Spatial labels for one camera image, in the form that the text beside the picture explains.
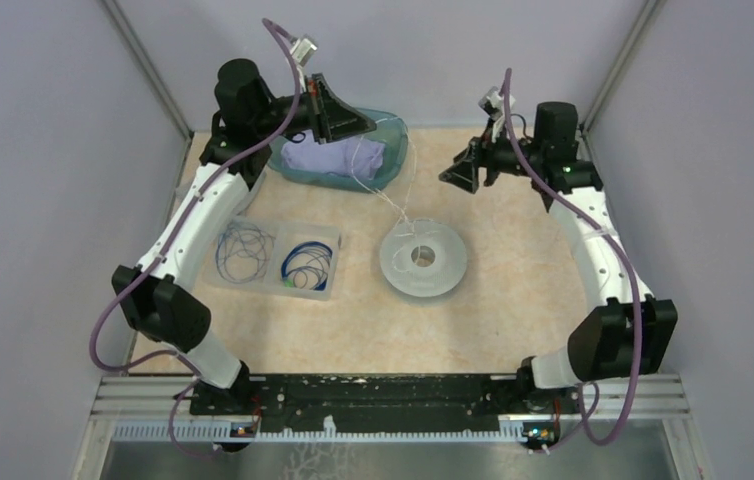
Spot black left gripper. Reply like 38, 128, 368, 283
253, 72, 377, 144

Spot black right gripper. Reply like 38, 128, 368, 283
439, 117, 543, 194

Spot white perforated cable spool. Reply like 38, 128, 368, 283
378, 219, 468, 299

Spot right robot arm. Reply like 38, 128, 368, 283
439, 94, 678, 412

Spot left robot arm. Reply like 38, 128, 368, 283
112, 58, 376, 414

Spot lavender cloth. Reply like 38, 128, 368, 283
281, 133, 386, 181

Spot teal plastic basin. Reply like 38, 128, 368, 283
268, 109, 409, 192

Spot clear plastic divided tray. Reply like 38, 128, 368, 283
202, 216, 342, 301

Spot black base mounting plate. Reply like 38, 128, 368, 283
189, 374, 578, 434

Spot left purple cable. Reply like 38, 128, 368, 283
88, 17, 305, 462

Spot purple cable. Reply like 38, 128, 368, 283
501, 68, 645, 447
88, 17, 305, 462

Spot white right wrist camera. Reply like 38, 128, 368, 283
478, 86, 515, 140

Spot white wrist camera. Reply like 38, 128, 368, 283
478, 86, 515, 140
290, 35, 318, 67

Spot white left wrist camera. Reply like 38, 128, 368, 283
290, 35, 318, 67

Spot blue cable coil green connector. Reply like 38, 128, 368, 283
280, 241, 333, 291

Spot blue thin wire coil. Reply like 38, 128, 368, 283
215, 221, 278, 285

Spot white slotted cable duct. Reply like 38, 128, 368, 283
112, 418, 528, 444

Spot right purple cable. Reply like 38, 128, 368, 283
501, 68, 645, 447

